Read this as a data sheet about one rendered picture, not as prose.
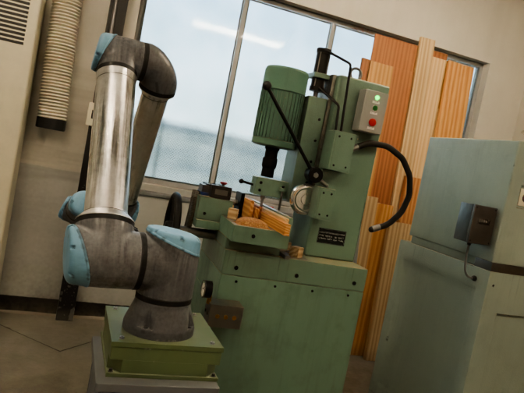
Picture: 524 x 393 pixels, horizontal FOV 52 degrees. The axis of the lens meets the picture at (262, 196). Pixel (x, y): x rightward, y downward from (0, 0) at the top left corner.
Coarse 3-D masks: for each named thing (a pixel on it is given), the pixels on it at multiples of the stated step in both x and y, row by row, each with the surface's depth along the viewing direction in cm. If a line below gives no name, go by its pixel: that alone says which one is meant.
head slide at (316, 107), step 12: (312, 96) 211; (312, 108) 212; (324, 108) 213; (300, 120) 216; (312, 120) 212; (300, 132) 213; (312, 132) 213; (300, 144) 212; (312, 144) 214; (288, 156) 223; (300, 156) 213; (312, 156) 214; (288, 168) 220; (300, 168) 213; (288, 180) 218; (300, 180) 214; (288, 192) 216
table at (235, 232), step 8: (224, 216) 206; (200, 224) 206; (208, 224) 207; (216, 224) 208; (224, 224) 202; (232, 224) 190; (224, 232) 200; (232, 232) 188; (240, 232) 189; (248, 232) 189; (256, 232) 190; (264, 232) 191; (272, 232) 192; (232, 240) 188; (240, 240) 189; (248, 240) 190; (256, 240) 191; (264, 240) 191; (272, 240) 192; (280, 240) 193; (288, 240) 194; (280, 248) 193
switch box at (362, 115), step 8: (360, 96) 210; (368, 96) 207; (384, 96) 209; (360, 104) 209; (368, 104) 207; (376, 104) 208; (384, 104) 209; (360, 112) 208; (368, 112) 207; (384, 112) 210; (360, 120) 207; (368, 120) 208; (376, 120) 209; (352, 128) 212; (360, 128) 207; (376, 128) 209
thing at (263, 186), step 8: (256, 176) 214; (256, 184) 213; (264, 184) 214; (272, 184) 215; (280, 184) 216; (288, 184) 216; (256, 192) 213; (264, 192) 214; (272, 192) 215; (280, 192) 216
